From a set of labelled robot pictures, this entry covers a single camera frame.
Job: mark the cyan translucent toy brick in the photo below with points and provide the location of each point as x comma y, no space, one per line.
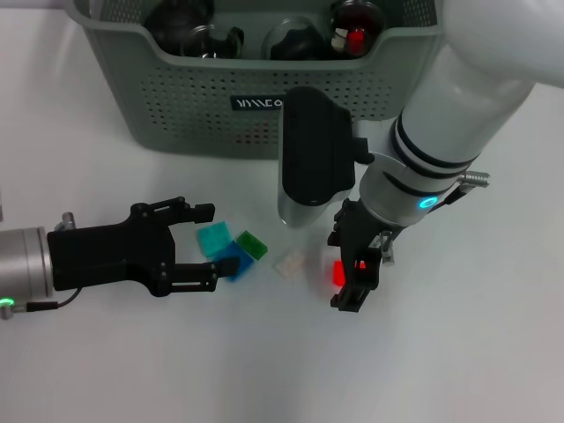
213,238

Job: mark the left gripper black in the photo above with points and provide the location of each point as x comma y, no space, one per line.
110,253

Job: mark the blue translucent toy brick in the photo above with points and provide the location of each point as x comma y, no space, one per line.
244,263

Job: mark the red wedge toy brick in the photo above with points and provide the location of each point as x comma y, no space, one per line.
338,273

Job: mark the green toy brick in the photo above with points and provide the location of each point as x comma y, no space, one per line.
252,244

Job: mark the glass teacup black sleeve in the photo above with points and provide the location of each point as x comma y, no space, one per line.
352,13
211,44
295,44

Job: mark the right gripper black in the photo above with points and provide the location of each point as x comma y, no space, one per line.
361,233

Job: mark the long white toy brick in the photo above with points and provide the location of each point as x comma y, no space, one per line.
339,40

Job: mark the grey-green perforated storage bin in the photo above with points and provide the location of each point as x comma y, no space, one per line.
198,114

